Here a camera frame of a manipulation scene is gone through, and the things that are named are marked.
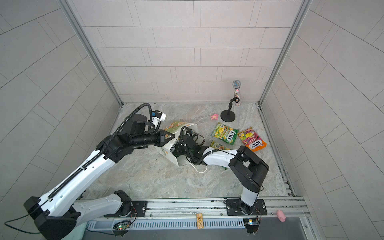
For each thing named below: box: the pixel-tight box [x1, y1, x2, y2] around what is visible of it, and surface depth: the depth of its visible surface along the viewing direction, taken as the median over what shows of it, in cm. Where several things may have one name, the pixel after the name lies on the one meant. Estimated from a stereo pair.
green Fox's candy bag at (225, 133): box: [211, 122, 240, 145], surface depth 98 cm
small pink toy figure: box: [211, 113, 219, 120], surface depth 108 cm
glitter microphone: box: [232, 79, 242, 107], surface depth 88 cm
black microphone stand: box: [220, 97, 240, 122], surface depth 110 cm
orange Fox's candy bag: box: [238, 127, 267, 152], surface depth 95 cm
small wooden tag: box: [196, 213, 204, 229], surface depth 69 cm
